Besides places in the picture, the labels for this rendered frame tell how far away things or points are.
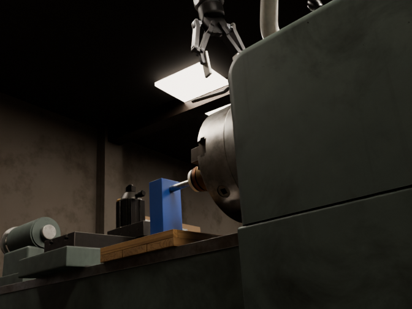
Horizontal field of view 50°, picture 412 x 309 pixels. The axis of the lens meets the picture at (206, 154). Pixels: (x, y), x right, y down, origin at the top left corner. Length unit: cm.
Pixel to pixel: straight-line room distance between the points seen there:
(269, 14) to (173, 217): 71
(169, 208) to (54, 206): 389
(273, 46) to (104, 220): 462
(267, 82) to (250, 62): 7
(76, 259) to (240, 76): 73
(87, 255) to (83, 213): 403
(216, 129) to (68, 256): 58
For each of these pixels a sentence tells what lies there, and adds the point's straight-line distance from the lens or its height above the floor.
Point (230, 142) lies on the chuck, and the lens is 102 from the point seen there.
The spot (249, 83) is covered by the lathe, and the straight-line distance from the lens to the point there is 95.
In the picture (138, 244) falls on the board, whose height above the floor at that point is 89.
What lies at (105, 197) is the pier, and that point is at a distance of 548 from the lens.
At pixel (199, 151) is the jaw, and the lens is 109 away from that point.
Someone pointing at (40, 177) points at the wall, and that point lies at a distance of 515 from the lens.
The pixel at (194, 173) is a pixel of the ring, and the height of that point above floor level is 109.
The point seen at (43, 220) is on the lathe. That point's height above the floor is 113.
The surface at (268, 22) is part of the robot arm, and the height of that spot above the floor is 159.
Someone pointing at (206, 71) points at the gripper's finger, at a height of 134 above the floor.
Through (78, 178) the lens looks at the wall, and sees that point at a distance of 547.
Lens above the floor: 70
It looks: 20 degrees up
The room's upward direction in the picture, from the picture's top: 4 degrees counter-clockwise
